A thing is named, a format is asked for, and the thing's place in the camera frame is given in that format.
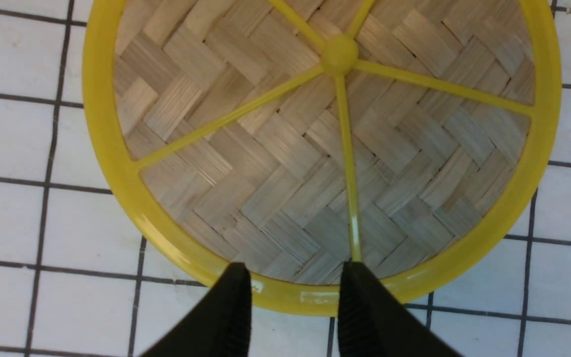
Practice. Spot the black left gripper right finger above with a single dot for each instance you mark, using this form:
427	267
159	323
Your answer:
372	323

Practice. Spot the woven bamboo steamer lid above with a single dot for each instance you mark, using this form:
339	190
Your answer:
292	135

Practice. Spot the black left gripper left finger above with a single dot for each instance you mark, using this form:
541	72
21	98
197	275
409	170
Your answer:
218	326

